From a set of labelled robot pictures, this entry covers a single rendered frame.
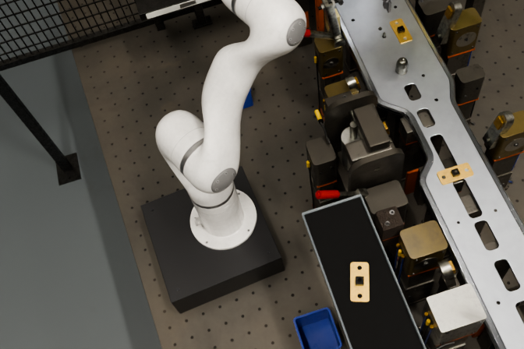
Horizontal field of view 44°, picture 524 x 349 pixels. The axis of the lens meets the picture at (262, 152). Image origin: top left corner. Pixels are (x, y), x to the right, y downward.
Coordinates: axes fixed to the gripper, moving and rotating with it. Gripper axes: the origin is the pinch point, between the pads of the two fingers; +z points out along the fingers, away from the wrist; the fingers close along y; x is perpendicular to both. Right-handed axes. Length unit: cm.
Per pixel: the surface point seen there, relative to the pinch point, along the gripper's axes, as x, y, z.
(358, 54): -3.9, -14.0, 11.8
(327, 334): -67, -46, 42
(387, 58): -7.7, -6.8, 12.1
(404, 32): -1.1, 0.7, 11.8
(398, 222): -58, -25, 2
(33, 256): 18, -148, 113
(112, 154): 9, -93, 42
